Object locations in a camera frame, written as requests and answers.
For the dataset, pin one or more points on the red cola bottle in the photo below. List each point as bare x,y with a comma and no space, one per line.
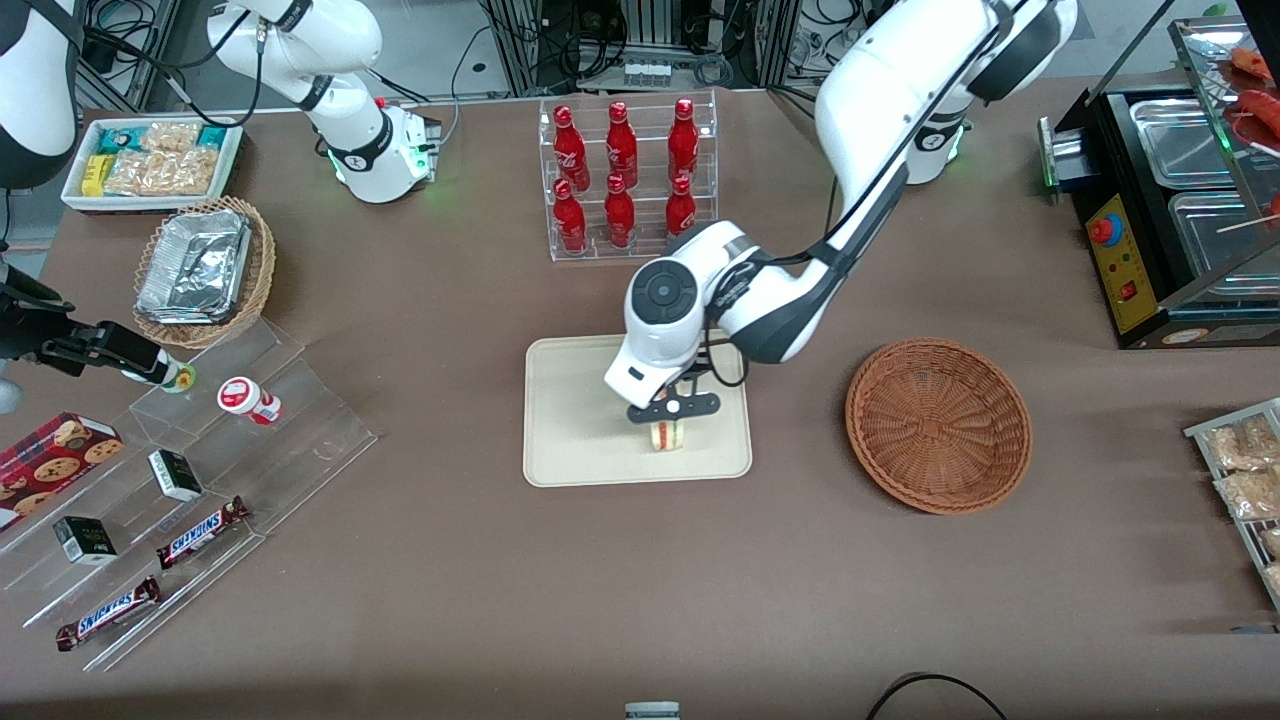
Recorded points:
683,142
619,215
570,150
680,205
570,220
621,148

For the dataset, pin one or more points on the white red yogurt bottle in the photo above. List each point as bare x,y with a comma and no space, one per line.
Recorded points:
245,398

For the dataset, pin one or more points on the grey metal cart frame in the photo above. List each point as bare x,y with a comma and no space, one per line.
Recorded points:
150,40

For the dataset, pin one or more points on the stainless steel warmer pan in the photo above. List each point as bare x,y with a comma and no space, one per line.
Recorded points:
1210,240
1180,140

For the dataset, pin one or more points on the clear bag of fried snacks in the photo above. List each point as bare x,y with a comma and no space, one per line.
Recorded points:
1273,580
1270,542
1240,445
1250,493

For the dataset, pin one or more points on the clear acrylic step stand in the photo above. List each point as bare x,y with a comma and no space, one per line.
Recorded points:
300,440

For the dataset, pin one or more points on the small black carton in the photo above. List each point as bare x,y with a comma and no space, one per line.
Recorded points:
85,541
175,476

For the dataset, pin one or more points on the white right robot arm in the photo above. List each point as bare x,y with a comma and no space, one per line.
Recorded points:
350,40

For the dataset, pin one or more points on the triangular sandwich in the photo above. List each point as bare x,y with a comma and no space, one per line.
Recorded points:
668,437

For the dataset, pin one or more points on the white rectangular snack bin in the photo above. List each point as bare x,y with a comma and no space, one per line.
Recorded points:
72,185

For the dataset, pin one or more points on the clear acrylic bottle rack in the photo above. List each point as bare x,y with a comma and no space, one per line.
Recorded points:
650,100

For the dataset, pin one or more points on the yellow snack packet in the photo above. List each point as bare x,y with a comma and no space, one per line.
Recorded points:
94,175

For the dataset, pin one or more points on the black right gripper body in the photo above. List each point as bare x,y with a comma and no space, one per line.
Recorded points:
28,328

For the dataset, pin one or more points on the Snickers chocolate bar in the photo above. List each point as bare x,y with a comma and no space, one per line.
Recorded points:
108,613
200,532

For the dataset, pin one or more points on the round brown wicker basket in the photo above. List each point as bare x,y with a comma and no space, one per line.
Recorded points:
940,430

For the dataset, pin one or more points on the red cookie box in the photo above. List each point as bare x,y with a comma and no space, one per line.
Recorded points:
50,465

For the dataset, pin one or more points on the small green capped bottle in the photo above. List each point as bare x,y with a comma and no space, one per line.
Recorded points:
180,378

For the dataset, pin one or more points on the teal snack packet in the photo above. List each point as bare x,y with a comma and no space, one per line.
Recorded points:
212,136
118,141

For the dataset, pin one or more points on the black hot food warmer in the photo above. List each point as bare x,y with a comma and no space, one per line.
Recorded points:
1230,335

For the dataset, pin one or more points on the stacked aluminium foil trays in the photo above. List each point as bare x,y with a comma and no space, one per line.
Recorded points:
195,265

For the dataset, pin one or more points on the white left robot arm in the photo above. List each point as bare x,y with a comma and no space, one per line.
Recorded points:
900,80

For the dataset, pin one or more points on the aluminium frame equipment rack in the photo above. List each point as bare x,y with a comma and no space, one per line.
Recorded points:
520,50

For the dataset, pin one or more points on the cream rectangular serving tray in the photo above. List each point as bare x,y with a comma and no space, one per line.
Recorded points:
570,430

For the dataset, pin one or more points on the small grey metal object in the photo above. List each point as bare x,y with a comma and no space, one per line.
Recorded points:
652,711

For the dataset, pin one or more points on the clear bag of crackers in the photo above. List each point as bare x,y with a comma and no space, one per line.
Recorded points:
192,170
135,172
170,137

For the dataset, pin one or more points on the tray of bagged snacks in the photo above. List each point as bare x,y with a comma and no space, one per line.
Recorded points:
1200,432

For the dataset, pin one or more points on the tan wicker basket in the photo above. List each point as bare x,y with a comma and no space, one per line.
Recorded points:
262,270

